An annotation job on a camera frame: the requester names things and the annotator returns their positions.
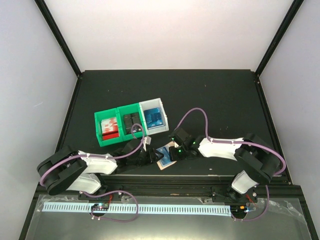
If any blue VIP card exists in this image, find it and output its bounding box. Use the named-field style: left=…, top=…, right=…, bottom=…
left=156, top=146, right=176, bottom=170

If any tan leather card holder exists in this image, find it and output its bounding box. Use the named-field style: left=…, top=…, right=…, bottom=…
left=156, top=141, right=176, bottom=170

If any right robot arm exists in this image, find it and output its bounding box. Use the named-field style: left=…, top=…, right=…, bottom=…
left=169, top=127, right=281, bottom=203

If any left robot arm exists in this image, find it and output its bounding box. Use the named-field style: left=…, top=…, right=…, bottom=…
left=36, top=137, right=165, bottom=200

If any blue card stack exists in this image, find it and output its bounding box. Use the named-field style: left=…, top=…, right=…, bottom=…
left=143, top=107, right=165, bottom=129

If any black card stack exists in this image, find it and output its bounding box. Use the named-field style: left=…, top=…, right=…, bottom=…
left=123, top=112, right=142, bottom=135

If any red white card stack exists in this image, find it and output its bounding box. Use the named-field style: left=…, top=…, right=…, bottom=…
left=101, top=117, right=119, bottom=141

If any white bin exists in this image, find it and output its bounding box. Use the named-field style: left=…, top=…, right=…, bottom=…
left=139, top=98, right=169, bottom=136

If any green bin middle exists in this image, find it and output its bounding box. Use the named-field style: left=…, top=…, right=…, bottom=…
left=117, top=103, right=145, bottom=141

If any green bin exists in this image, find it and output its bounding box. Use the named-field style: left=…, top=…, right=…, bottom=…
left=94, top=108, right=124, bottom=147
left=117, top=103, right=145, bottom=141

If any green bin left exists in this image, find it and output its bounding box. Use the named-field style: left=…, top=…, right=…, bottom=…
left=94, top=108, right=124, bottom=147

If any left circuit board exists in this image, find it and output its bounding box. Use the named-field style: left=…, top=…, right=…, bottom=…
left=90, top=203, right=109, bottom=212

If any circuit board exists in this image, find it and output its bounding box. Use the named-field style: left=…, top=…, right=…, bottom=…
left=90, top=203, right=109, bottom=212
left=230, top=205, right=256, bottom=214

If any right circuit board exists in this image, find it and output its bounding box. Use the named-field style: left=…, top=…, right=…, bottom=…
left=230, top=205, right=256, bottom=214

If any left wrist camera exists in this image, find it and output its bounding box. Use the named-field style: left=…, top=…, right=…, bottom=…
left=143, top=136, right=152, bottom=145

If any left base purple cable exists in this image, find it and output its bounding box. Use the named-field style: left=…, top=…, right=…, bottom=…
left=82, top=189, right=140, bottom=223

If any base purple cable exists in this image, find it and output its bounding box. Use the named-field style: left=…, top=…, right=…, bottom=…
left=82, top=189, right=140, bottom=223
left=231, top=184, right=270, bottom=223

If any white slotted cable duct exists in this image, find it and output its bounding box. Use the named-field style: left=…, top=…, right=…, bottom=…
left=42, top=202, right=231, bottom=217

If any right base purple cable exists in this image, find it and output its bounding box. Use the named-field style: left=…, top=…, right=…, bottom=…
left=231, top=184, right=270, bottom=223

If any black frame post right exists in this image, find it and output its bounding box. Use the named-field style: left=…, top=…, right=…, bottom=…
left=255, top=0, right=304, bottom=77

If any black frame post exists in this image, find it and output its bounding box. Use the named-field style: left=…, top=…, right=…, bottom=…
left=255, top=0, right=304, bottom=77
left=34, top=0, right=82, bottom=78

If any black frame post left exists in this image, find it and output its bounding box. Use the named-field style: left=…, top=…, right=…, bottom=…
left=34, top=0, right=82, bottom=78

